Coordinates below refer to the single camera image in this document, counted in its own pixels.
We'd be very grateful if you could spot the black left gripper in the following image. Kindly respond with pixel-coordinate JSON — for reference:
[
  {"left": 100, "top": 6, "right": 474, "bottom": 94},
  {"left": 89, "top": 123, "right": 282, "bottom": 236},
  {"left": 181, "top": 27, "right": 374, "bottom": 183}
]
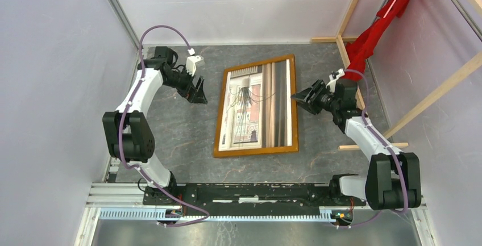
[{"left": 163, "top": 65, "right": 208, "bottom": 105}]

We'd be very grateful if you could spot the golden wooden picture frame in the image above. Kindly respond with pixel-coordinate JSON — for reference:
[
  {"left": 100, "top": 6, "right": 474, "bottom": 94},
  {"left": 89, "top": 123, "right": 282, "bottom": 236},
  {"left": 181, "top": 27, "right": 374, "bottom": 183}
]
[{"left": 213, "top": 54, "right": 300, "bottom": 159}]

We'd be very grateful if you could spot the right controller board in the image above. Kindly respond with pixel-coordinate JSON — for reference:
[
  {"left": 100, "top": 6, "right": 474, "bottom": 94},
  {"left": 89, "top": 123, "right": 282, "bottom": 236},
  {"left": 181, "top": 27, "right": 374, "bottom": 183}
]
[{"left": 330, "top": 210, "right": 354, "bottom": 226}]

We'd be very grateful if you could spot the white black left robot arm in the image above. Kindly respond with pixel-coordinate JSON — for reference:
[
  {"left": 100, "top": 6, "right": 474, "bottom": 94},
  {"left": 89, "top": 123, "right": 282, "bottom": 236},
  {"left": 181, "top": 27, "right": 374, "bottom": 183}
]
[{"left": 102, "top": 47, "right": 207, "bottom": 205}]

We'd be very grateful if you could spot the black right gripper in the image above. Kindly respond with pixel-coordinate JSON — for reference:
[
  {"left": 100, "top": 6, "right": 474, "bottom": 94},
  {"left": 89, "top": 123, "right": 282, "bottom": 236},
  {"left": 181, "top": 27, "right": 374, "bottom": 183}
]
[{"left": 290, "top": 78, "right": 339, "bottom": 115}]

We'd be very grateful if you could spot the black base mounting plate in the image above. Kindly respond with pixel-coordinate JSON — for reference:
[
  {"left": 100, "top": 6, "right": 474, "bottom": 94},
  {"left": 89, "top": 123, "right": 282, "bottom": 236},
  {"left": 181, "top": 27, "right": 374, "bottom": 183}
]
[{"left": 143, "top": 183, "right": 367, "bottom": 218}]

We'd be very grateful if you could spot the controller board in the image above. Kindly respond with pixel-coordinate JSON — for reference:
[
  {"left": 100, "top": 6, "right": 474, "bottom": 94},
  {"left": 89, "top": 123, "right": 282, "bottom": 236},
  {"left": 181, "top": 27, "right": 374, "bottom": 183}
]
[
  {"left": 165, "top": 209, "right": 184, "bottom": 220},
  {"left": 330, "top": 210, "right": 354, "bottom": 226}
]

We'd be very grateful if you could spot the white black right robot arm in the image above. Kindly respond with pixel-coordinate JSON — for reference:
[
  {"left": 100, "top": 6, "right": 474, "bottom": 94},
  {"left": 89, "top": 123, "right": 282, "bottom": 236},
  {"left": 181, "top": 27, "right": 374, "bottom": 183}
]
[{"left": 291, "top": 78, "right": 422, "bottom": 212}]

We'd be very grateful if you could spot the aluminium rail frame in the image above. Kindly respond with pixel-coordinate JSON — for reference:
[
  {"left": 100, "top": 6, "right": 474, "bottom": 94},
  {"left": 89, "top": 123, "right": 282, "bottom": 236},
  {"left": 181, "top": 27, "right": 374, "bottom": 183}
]
[{"left": 73, "top": 0, "right": 439, "bottom": 246}]

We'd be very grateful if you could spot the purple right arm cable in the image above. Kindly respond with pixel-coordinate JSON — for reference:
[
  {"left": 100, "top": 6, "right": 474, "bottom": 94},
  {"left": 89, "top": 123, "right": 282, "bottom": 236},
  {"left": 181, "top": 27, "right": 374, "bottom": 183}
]
[{"left": 340, "top": 69, "right": 410, "bottom": 228}]

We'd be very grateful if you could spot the plant window photo print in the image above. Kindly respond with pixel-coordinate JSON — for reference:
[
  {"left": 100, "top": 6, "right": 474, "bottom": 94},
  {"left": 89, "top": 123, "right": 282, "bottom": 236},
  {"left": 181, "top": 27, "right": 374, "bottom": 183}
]
[{"left": 219, "top": 59, "right": 294, "bottom": 152}]

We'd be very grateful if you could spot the light wooden beam structure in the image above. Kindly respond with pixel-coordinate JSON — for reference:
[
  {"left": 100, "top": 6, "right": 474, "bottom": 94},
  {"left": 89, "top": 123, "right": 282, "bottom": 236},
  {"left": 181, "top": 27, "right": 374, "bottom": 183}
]
[{"left": 310, "top": 0, "right": 481, "bottom": 137}]

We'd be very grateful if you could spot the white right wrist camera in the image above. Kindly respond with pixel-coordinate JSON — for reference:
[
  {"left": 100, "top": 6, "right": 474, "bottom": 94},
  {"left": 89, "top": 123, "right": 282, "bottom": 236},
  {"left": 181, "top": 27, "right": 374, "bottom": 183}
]
[{"left": 326, "top": 69, "right": 345, "bottom": 93}]

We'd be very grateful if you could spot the red cloth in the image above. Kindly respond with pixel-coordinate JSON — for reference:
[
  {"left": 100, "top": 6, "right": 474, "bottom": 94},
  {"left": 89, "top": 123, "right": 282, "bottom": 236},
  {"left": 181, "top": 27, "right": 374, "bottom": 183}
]
[{"left": 343, "top": 0, "right": 410, "bottom": 82}]

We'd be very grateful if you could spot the left controller board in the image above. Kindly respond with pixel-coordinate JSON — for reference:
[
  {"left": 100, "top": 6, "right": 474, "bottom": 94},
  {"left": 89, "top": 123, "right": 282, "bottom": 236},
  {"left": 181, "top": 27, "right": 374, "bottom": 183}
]
[{"left": 165, "top": 209, "right": 184, "bottom": 220}]

